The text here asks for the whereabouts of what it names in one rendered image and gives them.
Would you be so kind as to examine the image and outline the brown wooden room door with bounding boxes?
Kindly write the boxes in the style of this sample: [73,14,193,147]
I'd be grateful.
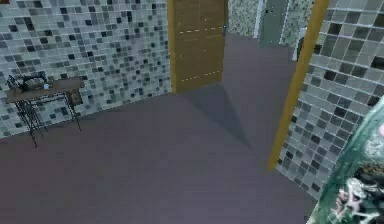
[166,0,230,95]

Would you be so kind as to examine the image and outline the black sewing machine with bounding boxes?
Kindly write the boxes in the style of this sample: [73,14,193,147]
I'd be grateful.
[6,71,50,94]

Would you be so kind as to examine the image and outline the grey green room door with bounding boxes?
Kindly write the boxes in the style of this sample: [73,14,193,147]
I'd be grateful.
[258,0,290,49]

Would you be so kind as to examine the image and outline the brown sewing machine table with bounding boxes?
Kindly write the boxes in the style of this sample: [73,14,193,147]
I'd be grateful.
[4,77,86,149]

